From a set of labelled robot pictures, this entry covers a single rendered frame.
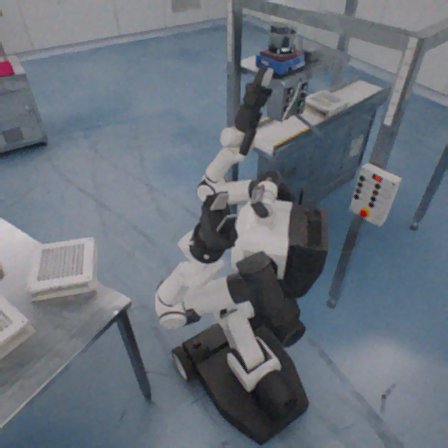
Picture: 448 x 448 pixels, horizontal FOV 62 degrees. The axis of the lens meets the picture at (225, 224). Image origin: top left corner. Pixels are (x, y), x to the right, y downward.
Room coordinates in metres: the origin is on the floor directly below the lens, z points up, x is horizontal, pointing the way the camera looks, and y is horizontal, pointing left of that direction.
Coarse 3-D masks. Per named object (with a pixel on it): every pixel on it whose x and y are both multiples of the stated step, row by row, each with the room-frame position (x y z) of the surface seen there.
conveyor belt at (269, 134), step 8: (304, 112) 2.49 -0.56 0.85; (288, 120) 2.37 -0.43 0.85; (296, 120) 2.37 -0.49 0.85; (312, 120) 2.37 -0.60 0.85; (320, 120) 2.37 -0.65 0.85; (264, 128) 2.26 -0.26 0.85; (272, 128) 2.26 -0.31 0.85; (280, 128) 2.26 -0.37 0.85; (288, 128) 2.26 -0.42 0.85; (296, 128) 2.26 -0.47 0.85; (304, 128) 2.26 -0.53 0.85; (256, 136) 2.15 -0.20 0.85; (264, 136) 2.15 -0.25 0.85; (272, 136) 2.15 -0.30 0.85; (280, 136) 2.15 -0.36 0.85; (288, 136) 2.15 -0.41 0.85; (256, 144) 2.08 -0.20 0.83; (264, 144) 2.06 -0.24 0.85; (272, 144) 2.06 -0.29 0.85; (272, 152) 1.99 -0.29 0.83
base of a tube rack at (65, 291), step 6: (96, 246) 1.14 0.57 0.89; (96, 252) 1.11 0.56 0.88; (96, 258) 1.07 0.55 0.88; (60, 288) 0.91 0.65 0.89; (66, 288) 0.91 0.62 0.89; (72, 288) 0.91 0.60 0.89; (78, 288) 0.91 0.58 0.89; (84, 288) 0.91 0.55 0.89; (90, 288) 0.91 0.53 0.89; (42, 294) 0.88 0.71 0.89; (48, 294) 0.88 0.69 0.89; (54, 294) 0.88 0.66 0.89; (60, 294) 0.88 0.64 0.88; (66, 294) 0.89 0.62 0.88; (72, 294) 0.89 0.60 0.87; (30, 300) 0.86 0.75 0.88; (36, 300) 0.86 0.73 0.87
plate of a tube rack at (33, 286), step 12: (72, 240) 1.13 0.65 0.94; (84, 240) 1.13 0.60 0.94; (36, 252) 1.06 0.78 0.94; (84, 252) 1.06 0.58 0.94; (36, 264) 0.99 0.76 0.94; (84, 264) 0.99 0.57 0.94; (36, 276) 0.93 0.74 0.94; (72, 276) 0.93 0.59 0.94; (84, 276) 0.93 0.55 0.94; (36, 288) 0.87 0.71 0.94; (48, 288) 0.88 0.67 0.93
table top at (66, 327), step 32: (0, 224) 1.31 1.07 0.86; (0, 256) 1.10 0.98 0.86; (0, 288) 0.93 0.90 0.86; (32, 320) 0.78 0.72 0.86; (64, 320) 0.78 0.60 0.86; (96, 320) 0.78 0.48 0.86; (32, 352) 0.65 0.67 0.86; (64, 352) 0.65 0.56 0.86; (0, 384) 0.54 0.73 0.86; (32, 384) 0.54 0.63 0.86; (0, 416) 0.44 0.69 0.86
